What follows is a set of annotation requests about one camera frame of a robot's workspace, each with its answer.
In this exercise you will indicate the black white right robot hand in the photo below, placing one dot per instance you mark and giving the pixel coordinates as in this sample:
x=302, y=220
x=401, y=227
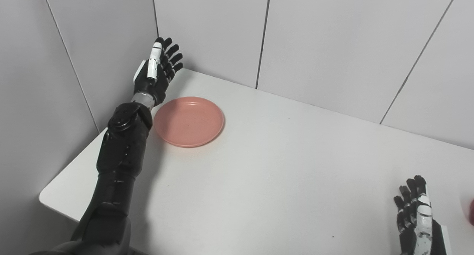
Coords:
x=411, y=236

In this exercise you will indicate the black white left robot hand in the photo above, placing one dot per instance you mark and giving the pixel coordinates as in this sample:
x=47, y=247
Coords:
x=157, y=84

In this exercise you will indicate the pink round plate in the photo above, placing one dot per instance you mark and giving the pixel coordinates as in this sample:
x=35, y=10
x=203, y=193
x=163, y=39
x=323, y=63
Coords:
x=189, y=121

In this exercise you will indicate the red apple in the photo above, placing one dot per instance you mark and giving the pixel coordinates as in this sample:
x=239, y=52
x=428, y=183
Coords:
x=472, y=212

